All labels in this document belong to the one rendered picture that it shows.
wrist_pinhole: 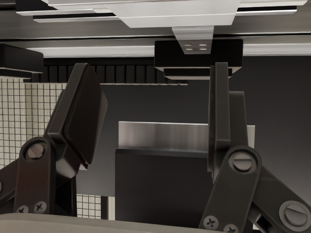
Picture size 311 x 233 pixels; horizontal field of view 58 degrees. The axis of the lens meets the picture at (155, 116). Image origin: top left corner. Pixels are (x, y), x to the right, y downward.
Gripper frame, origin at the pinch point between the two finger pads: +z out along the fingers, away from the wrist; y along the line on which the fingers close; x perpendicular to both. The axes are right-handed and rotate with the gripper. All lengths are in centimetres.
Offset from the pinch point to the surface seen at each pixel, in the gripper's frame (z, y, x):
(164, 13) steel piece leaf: 9.9, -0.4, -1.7
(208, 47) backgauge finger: 18.5, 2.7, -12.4
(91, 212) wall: 95, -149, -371
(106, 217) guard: 19, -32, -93
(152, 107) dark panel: 35, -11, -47
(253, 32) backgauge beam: 28.1, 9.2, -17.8
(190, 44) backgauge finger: 16.6, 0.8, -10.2
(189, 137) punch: 3.5, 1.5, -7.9
